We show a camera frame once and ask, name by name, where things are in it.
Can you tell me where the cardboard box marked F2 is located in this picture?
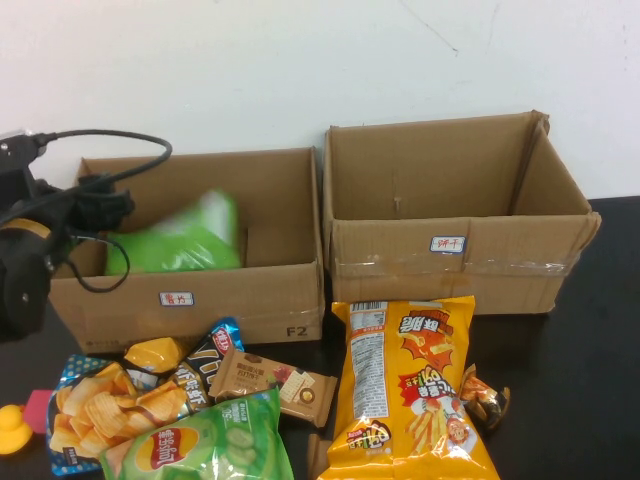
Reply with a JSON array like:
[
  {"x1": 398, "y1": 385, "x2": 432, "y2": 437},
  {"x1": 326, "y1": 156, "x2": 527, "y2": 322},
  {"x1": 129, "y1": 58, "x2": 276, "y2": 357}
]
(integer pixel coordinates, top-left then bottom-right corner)
[{"x1": 47, "y1": 146, "x2": 326, "y2": 356}]

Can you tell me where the yellow rubber duck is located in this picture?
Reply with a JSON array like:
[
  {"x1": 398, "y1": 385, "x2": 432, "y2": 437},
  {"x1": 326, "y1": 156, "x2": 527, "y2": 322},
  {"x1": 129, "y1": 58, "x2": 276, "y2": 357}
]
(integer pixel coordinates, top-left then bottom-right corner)
[{"x1": 0, "y1": 402, "x2": 35, "y2": 455}]

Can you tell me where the cardboard box with taped front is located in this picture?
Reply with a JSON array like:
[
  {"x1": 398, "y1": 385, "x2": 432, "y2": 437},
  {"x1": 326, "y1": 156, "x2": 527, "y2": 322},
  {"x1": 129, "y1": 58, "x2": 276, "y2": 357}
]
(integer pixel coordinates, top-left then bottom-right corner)
[{"x1": 322, "y1": 109, "x2": 603, "y2": 317}]

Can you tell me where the brown biscuit package with print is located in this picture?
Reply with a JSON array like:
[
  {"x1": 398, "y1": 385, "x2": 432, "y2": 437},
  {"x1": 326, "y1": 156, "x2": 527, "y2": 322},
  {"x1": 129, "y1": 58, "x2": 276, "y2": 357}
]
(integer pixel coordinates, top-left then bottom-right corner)
[{"x1": 207, "y1": 348, "x2": 340, "y2": 428}]

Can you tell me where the pink block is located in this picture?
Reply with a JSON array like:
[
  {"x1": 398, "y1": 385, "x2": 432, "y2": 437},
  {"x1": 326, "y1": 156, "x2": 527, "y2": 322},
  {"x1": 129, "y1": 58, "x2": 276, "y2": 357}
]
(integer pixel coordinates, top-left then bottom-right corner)
[{"x1": 23, "y1": 389, "x2": 55, "y2": 434}]

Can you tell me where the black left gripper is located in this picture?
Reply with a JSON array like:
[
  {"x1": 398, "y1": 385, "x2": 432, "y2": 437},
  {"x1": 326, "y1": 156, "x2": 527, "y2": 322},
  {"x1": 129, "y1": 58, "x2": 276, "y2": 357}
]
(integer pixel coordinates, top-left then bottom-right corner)
[{"x1": 27, "y1": 172, "x2": 137, "y2": 246}]

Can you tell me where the thin black cable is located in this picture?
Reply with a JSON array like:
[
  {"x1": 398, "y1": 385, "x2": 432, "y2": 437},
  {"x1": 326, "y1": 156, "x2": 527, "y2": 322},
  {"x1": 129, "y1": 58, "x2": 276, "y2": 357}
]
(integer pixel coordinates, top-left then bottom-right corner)
[{"x1": 67, "y1": 227, "x2": 132, "y2": 294}]

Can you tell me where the thick black camera cable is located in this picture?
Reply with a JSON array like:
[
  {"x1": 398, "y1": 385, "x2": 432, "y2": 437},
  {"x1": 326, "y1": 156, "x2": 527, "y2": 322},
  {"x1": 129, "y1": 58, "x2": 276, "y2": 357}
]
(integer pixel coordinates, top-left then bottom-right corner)
[{"x1": 29, "y1": 128, "x2": 174, "y2": 201}]

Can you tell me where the yellow crumpled snack packet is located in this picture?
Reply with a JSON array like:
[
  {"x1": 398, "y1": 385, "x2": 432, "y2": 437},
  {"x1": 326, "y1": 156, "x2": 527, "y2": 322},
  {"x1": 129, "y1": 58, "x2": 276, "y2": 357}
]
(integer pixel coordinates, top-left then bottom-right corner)
[{"x1": 123, "y1": 337, "x2": 190, "y2": 375}]

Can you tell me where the blue dotted ridged chips bag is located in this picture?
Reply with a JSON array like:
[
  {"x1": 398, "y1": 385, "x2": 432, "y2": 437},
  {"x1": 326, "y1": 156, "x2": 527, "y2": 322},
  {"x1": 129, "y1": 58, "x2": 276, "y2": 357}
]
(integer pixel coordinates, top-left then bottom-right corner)
[{"x1": 46, "y1": 353, "x2": 189, "y2": 476}]

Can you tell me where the green Lays cucumber chips bag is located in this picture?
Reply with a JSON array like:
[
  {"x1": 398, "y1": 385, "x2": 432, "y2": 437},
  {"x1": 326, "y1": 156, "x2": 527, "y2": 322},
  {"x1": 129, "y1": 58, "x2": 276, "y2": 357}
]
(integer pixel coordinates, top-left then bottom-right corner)
[{"x1": 98, "y1": 387, "x2": 295, "y2": 480}]

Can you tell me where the green snack bag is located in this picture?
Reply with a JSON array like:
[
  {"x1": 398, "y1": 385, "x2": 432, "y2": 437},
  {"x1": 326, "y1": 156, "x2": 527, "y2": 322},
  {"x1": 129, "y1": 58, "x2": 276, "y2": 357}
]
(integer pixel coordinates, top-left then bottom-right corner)
[{"x1": 103, "y1": 188, "x2": 241, "y2": 275}]

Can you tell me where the small orange brown candy wrapper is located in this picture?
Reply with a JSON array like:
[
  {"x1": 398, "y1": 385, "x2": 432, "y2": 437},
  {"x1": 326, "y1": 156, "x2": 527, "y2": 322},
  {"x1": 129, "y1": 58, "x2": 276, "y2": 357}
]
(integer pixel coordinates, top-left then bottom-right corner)
[{"x1": 458, "y1": 363, "x2": 512, "y2": 432}]

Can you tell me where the plain brown biscuit package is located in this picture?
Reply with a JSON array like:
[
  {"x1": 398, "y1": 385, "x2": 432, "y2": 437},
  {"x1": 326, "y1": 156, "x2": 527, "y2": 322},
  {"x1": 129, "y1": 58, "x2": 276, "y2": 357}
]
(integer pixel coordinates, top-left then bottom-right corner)
[{"x1": 305, "y1": 433, "x2": 335, "y2": 480}]

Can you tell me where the black shrimp chips bag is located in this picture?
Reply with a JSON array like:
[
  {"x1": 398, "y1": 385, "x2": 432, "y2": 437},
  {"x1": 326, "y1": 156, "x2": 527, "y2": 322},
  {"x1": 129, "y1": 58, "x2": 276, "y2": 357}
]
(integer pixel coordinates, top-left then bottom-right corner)
[{"x1": 172, "y1": 316, "x2": 246, "y2": 416}]

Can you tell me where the large yellow fries snack bag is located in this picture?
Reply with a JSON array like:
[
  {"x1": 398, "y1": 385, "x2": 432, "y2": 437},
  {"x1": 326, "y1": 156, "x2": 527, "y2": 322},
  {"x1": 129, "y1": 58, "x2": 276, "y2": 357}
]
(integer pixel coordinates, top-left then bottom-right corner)
[{"x1": 316, "y1": 295, "x2": 501, "y2": 480}]

